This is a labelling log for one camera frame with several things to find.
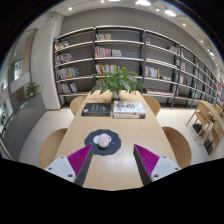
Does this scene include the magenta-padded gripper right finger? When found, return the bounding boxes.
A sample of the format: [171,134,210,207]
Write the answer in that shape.
[133,143,183,187]

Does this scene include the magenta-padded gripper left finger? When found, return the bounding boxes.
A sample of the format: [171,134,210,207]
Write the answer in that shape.
[44,143,95,187]

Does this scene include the pink computer mouse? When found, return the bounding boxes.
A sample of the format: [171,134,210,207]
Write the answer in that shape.
[97,132,113,149]

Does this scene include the dark cloud-shaped mouse pad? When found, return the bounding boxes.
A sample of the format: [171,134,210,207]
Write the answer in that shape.
[83,129,122,157]

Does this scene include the round-backed wooden chair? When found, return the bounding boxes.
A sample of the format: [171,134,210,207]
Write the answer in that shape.
[142,95,162,117]
[162,125,193,169]
[69,95,88,117]
[38,127,69,170]

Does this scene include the white book with red spine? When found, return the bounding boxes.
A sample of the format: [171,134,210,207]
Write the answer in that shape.
[112,113,147,120]

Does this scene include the group of slatted wooden chairs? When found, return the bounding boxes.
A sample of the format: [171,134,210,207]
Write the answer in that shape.
[185,99,224,158]

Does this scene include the black book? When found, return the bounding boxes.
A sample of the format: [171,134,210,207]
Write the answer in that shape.
[81,102,112,117]

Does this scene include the white illustrated book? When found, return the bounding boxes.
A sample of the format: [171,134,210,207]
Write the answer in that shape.
[112,100,147,116]

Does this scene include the small green potted plant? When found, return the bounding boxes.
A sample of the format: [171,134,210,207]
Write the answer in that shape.
[25,81,41,99]

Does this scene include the green potted table plant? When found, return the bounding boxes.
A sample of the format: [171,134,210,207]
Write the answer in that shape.
[90,66,145,101]

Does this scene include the grey bookshelf unit with books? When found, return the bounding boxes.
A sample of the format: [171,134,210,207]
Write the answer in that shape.
[53,24,224,109]

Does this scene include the group of ceiling lights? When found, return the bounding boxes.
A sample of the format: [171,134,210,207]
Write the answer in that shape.
[68,0,216,58]

